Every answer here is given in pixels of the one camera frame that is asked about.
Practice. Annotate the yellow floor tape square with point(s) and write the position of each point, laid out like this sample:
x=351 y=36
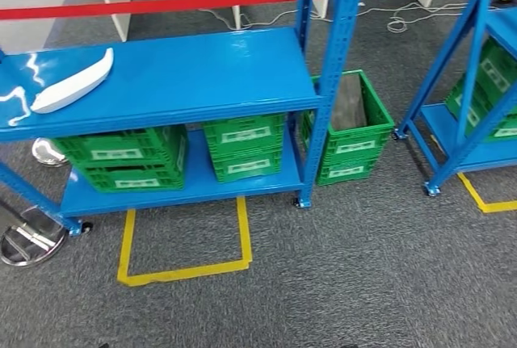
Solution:
x=123 y=260

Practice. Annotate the white curved plastic part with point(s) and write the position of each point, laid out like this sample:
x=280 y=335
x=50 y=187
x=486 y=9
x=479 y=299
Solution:
x=72 y=86

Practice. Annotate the chrome stanchion post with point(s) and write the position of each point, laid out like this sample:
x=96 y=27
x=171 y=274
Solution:
x=32 y=249
x=48 y=154

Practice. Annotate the blue metal shelf rack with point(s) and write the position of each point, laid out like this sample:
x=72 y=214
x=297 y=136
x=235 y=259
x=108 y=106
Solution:
x=182 y=73
x=440 y=121

